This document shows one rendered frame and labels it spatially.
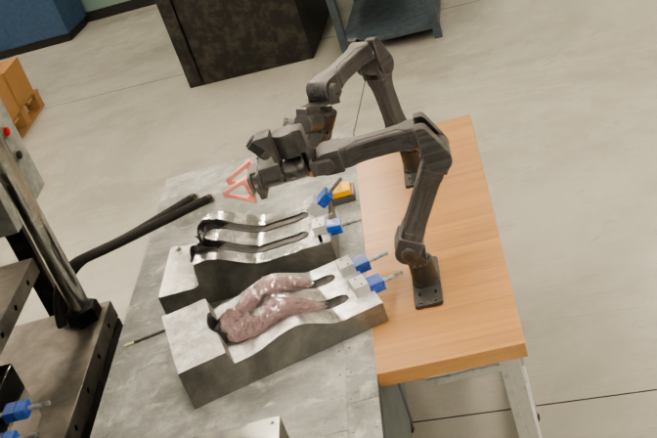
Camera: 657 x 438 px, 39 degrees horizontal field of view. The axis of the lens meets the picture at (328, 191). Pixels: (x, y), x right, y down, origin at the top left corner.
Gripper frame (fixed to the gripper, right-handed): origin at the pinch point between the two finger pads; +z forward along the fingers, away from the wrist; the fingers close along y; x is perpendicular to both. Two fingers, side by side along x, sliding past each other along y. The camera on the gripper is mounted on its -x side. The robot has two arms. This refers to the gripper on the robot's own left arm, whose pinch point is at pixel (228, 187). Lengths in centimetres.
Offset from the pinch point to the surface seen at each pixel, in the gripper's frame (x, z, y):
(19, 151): -6, 72, -52
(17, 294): 14, 65, -3
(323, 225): 28.1, -13.2, -20.0
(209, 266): 27.4, 18.4, -13.8
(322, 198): 26.2, -13.1, -31.1
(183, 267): 32, 30, -26
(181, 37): 78, 126, -418
